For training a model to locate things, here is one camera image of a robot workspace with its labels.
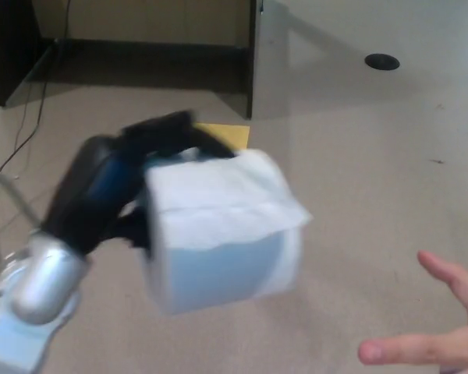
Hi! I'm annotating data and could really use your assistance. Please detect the white toilet paper roll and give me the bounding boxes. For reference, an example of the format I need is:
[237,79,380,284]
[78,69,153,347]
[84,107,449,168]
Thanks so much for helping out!
[142,148,314,316]

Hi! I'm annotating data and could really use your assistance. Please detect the black round floor cover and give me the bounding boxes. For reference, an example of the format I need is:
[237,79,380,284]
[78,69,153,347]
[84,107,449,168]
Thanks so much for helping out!
[364,53,401,72]

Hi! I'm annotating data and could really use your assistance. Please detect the dark wooden desk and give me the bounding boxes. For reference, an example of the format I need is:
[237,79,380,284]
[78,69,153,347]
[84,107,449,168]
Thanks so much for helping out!
[0,0,294,120]

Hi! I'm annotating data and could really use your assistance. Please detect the yellow paper sheet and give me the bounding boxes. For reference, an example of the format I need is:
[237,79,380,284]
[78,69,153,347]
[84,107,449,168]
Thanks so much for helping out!
[193,122,252,152]

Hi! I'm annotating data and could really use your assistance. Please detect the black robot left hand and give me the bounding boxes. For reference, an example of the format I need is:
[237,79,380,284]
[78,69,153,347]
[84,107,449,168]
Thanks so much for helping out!
[38,111,239,259]

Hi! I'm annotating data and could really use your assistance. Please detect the black power cable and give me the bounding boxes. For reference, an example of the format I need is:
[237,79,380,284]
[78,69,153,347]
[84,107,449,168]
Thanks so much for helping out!
[0,0,71,185]

